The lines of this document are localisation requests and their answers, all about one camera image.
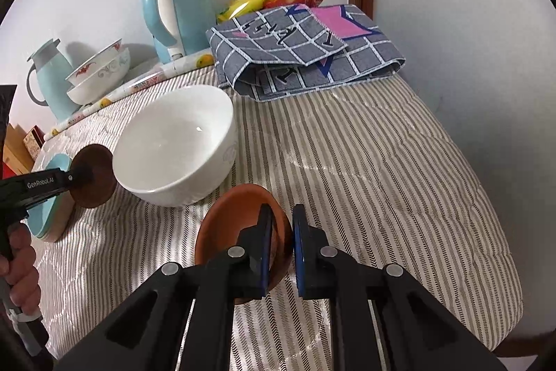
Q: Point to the red patterned white bowl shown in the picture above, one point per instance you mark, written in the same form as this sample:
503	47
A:
97	64

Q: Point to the fruit print rolled sheet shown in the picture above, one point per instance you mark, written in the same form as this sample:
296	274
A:
173	66

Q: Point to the small brown bowl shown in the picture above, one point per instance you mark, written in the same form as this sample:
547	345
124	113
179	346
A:
226	219
97	184

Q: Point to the brown and red boxes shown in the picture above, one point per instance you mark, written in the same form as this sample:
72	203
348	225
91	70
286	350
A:
17	149

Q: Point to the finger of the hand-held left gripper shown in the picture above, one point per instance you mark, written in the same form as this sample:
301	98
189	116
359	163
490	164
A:
76	178

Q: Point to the large white bowl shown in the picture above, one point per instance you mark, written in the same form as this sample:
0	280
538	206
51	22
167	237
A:
173	145

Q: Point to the patterned cardboard box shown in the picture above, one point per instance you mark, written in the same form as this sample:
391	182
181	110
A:
34	143

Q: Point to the blue oval dish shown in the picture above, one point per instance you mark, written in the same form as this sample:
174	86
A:
43	219

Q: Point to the red paper bag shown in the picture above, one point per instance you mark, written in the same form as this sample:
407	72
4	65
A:
4	171

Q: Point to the striped tablecloth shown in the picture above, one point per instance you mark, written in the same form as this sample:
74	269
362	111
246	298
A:
369	179

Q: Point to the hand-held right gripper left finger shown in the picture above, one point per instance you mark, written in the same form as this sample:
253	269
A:
265	266

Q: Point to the person's left hand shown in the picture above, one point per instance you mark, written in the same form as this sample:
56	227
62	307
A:
21	271

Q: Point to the light blue electric kettle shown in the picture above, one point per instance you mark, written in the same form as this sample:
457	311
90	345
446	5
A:
186	14

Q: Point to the grey checked folded cloth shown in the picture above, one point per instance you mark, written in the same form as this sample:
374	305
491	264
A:
304	45

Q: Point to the brown baseboard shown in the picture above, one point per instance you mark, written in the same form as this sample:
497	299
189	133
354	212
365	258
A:
517	347

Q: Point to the grey patterned white bowl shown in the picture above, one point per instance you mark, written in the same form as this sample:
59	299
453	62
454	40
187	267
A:
104	86

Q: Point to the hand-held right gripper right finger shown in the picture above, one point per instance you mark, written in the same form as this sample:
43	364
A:
297	258

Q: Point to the light blue thermos jug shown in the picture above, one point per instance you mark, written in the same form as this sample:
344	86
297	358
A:
54	88

